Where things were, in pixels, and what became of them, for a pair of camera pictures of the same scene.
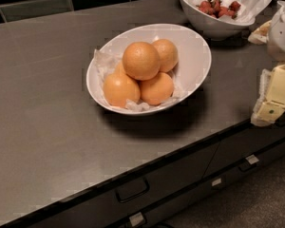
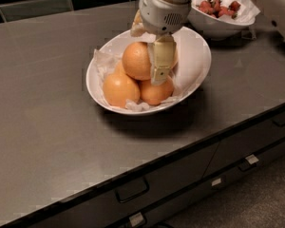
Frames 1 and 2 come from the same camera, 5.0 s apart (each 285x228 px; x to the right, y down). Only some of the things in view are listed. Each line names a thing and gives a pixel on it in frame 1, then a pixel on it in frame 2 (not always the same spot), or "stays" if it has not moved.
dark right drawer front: x=246 y=142 stays
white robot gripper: x=282 y=32 to x=160 y=14
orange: x=141 y=61 stays
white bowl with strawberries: x=218 y=10 stays
